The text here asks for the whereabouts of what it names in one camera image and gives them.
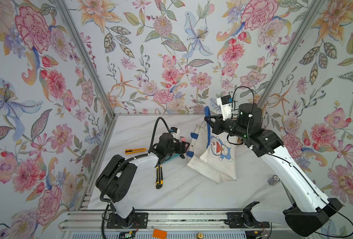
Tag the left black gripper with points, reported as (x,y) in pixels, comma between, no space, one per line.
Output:
(178,145)

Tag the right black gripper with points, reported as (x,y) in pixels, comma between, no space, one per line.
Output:
(218,127)

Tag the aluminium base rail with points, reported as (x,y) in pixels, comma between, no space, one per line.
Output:
(171,220)

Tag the orange tag on rail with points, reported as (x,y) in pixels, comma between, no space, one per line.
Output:
(159,234)

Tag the black yellow utility knife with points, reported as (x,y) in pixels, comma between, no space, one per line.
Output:
(159,177)

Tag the white Doraemon canvas pouch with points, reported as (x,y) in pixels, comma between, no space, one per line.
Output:
(211,155)

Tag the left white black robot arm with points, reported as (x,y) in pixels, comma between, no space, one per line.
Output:
(115,180)

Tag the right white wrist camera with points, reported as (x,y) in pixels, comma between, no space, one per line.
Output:
(225,104)

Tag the small tape roll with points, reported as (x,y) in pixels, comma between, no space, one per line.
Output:
(274,180)

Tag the teal art knife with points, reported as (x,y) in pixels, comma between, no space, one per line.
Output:
(177,156)

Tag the yellow slim art knife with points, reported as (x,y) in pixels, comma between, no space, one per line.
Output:
(137,150)

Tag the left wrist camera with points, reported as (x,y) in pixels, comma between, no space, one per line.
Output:
(175,132)

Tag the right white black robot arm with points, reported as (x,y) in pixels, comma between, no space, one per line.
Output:
(310,208)

